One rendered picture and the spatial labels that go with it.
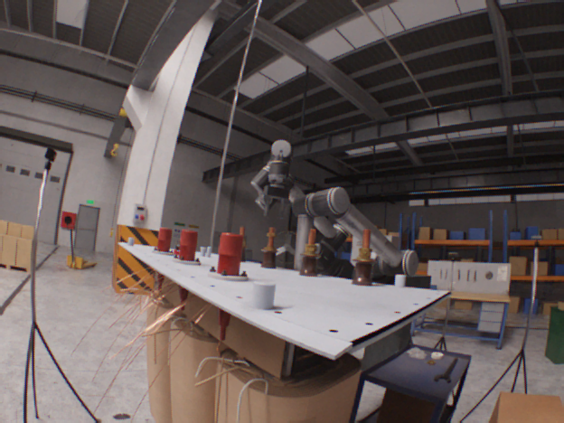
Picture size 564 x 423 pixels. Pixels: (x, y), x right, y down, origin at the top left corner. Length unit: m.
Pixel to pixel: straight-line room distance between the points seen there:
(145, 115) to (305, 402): 6.35
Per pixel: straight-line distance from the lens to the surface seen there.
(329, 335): 0.35
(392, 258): 1.89
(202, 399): 1.18
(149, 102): 6.76
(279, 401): 0.74
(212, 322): 1.04
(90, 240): 14.11
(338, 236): 2.64
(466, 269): 5.64
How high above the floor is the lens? 1.47
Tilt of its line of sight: 8 degrees up
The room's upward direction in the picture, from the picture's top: 6 degrees clockwise
